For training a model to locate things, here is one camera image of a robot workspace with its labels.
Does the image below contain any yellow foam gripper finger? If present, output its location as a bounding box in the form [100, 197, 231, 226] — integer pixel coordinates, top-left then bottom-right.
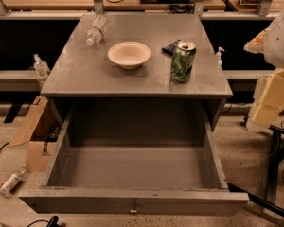
[246, 69, 284, 131]
[243, 29, 267, 54]

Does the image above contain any metal drawer knob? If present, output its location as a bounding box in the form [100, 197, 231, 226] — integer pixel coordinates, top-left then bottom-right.
[129, 203, 139, 215]

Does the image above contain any brown cardboard box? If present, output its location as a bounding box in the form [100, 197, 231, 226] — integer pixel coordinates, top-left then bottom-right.
[10, 96, 56, 172]

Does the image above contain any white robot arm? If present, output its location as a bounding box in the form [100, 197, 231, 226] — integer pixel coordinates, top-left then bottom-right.
[244, 8, 284, 131]

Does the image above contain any grey open top drawer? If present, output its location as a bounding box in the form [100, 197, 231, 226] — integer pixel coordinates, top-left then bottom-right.
[19, 101, 248, 216]

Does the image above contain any bottle lying on floor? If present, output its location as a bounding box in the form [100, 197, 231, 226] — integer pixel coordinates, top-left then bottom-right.
[0, 166, 27, 198]

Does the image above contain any grey cabinet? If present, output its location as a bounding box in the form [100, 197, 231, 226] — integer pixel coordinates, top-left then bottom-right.
[40, 13, 234, 131]

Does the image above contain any black chair base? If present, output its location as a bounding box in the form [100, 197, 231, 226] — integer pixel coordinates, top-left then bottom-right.
[228, 120, 284, 218]

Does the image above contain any white paper bowl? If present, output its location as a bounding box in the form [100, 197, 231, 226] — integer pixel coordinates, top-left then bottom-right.
[108, 42, 151, 69]

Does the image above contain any clear plastic water bottle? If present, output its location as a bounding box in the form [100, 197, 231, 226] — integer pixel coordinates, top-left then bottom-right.
[86, 14, 108, 46]

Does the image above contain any white pump dispenser bottle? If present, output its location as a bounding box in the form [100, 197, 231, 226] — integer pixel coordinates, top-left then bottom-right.
[216, 47, 225, 66]

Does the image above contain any green soda can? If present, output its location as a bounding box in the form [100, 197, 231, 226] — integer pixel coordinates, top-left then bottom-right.
[171, 41, 196, 82]

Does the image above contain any clear bottle on left shelf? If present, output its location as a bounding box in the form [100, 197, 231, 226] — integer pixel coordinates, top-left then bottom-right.
[34, 54, 50, 78]

